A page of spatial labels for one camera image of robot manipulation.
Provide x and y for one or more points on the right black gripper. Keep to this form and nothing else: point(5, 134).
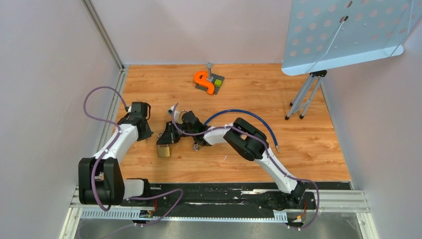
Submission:
point(169, 136)

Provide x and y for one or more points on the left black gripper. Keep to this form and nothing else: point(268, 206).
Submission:
point(148, 134)

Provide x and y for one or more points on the small brass padlock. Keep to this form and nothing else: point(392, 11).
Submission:
point(163, 150)

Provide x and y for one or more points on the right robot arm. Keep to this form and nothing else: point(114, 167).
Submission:
point(248, 141)

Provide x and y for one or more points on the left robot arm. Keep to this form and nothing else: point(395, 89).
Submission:
point(100, 177)

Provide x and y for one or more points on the orange S-shaped toy base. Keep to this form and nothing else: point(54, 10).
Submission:
point(208, 81)

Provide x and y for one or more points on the perforated metal music stand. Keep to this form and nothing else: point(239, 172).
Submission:
point(327, 34)

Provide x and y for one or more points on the blue cable lock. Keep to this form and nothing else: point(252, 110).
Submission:
point(250, 114)

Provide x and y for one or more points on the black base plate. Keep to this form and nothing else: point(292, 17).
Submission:
point(223, 200)

